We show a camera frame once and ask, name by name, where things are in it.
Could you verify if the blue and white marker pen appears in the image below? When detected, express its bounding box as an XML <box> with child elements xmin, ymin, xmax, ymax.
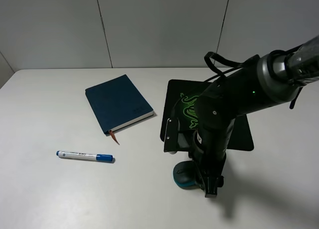
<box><xmin>56</xmin><ymin>150</ymin><xmax>113</xmax><ymax>163</ymax></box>

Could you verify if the blue hardcover notebook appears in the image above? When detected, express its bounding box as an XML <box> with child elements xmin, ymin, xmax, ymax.
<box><xmin>85</xmin><ymin>75</ymin><xmax>154</xmax><ymax>142</ymax></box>

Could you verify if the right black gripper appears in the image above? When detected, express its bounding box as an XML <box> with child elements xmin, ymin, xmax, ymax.
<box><xmin>187</xmin><ymin>114</ymin><xmax>235</xmax><ymax>198</ymax></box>

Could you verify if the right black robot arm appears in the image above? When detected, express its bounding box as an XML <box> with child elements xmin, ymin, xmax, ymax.
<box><xmin>194</xmin><ymin>37</ymin><xmax>319</xmax><ymax>197</ymax></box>

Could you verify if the black green Razer mouse pad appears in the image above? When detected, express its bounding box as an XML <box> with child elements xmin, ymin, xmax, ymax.
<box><xmin>160</xmin><ymin>79</ymin><xmax>254</xmax><ymax>151</ymax></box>

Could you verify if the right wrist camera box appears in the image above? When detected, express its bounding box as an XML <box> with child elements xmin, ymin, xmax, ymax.
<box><xmin>163</xmin><ymin>117</ymin><xmax>195</xmax><ymax>154</ymax></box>

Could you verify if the black teal wireless mouse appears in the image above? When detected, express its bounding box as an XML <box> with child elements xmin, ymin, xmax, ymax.
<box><xmin>172</xmin><ymin>161</ymin><xmax>200</xmax><ymax>190</ymax></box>

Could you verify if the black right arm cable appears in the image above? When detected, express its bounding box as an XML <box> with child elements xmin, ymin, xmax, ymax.
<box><xmin>203</xmin><ymin>52</ymin><xmax>252</xmax><ymax>83</ymax></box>

